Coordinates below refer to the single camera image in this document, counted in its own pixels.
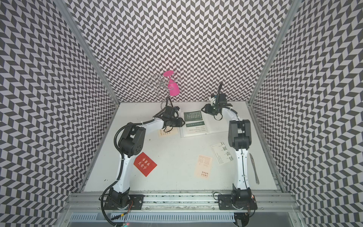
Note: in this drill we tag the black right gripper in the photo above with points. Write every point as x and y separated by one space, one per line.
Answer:
209 109

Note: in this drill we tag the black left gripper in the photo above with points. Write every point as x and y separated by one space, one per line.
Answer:
180 122

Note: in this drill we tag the dark green grid card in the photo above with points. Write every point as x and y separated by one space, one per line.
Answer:
192 116

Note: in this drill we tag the white photo album bicycle cover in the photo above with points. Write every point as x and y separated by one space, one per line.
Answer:
214 124

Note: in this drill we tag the green white text card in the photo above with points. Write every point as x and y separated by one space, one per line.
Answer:
195 128

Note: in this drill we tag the white calligraphy card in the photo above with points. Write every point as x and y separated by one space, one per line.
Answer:
221 153

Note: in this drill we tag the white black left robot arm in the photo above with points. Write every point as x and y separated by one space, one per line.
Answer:
129 141

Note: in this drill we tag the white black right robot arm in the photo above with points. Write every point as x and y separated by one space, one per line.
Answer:
239 139

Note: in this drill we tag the beige calendar card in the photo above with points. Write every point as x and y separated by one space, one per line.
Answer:
168 131

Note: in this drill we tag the pink plastic cup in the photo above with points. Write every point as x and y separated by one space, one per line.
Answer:
172 85

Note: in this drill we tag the pale pink card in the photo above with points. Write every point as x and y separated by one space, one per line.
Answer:
203 167

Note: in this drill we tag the red square card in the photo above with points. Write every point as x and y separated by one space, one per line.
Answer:
144 164

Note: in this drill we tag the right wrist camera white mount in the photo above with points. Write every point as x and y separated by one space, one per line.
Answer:
214 99

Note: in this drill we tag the chrome wire cup stand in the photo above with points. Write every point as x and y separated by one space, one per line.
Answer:
158 84

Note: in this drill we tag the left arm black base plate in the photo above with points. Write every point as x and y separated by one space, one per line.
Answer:
124 202

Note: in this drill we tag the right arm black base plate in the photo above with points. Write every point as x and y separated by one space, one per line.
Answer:
225 202

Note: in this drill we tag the aluminium front rail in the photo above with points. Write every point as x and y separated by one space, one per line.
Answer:
267 201

